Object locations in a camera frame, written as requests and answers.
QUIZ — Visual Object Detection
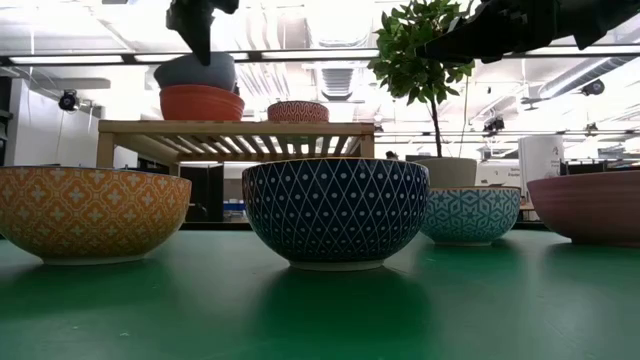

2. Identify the green leafy plant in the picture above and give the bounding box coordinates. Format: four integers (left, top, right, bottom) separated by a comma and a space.
367, 0, 476, 160

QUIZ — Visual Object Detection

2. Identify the orange-red patterned bowl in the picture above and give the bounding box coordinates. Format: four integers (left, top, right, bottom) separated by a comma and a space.
266, 100, 331, 124

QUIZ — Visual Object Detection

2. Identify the navy patterned bowl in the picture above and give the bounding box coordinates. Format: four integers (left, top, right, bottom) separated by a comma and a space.
241, 157, 430, 272

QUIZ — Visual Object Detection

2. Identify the black ceiling spotlight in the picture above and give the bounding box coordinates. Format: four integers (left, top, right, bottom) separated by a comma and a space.
579, 78, 606, 97
57, 88, 81, 112

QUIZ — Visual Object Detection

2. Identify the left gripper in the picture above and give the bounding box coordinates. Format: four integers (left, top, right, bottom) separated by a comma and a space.
166, 0, 240, 67

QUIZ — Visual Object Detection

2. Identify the wooden slatted shelf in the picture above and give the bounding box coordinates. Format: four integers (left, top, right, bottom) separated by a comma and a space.
96, 119, 376, 176

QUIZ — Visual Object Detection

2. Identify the black cabinet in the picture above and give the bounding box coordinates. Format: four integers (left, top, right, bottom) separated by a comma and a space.
179, 162, 225, 224

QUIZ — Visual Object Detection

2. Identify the yellow patterned bowl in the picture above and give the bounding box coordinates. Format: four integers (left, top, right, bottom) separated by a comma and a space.
0, 166, 193, 266

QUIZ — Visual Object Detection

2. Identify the light blue patterned bowl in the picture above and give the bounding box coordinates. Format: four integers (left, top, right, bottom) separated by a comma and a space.
419, 186, 522, 247

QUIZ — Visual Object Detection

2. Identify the plain pink bowl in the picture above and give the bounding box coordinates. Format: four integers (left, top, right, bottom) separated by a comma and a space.
526, 169, 640, 249

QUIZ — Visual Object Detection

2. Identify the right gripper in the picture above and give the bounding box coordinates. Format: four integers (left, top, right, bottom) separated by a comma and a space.
415, 0, 559, 64

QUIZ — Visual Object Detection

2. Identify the plain grey-blue bowl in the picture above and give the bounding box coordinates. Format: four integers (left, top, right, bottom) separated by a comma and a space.
153, 52, 237, 92

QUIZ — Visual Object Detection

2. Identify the plain red bowl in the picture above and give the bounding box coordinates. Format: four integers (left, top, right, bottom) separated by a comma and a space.
158, 83, 246, 122

